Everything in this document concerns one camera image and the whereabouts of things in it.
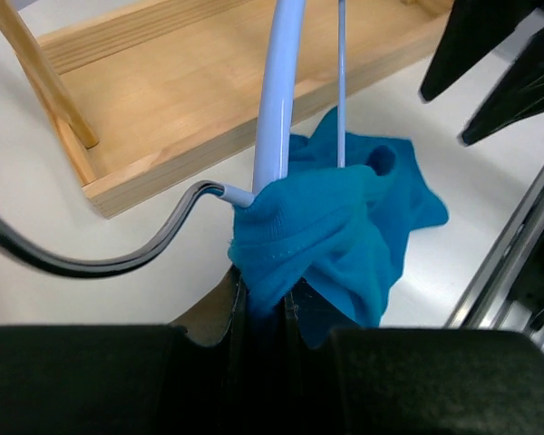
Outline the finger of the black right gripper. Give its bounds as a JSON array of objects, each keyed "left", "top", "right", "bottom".
[
  {"left": 461, "top": 27, "right": 544, "bottom": 146},
  {"left": 420, "top": 0, "right": 543, "bottom": 102}
]

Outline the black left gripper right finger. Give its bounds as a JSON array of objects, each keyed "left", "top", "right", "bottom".
[{"left": 284, "top": 281, "right": 544, "bottom": 434}]

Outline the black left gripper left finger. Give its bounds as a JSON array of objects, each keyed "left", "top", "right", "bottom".
[{"left": 0, "top": 268, "right": 246, "bottom": 434}]

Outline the blue t shirt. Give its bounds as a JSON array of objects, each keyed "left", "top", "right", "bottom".
[{"left": 228, "top": 110, "right": 449, "bottom": 328}]

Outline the light blue hanger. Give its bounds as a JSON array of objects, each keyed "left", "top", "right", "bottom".
[{"left": 0, "top": 1, "right": 346, "bottom": 279}]

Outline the wooden clothes rack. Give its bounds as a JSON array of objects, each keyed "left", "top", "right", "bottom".
[{"left": 0, "top": 1, "right": 453, "bottom": 218}]

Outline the aluminium mounting rail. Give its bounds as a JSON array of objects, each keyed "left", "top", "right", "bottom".
[{"left": 444, "top": 165, "right": 544, "bottom": 351}]

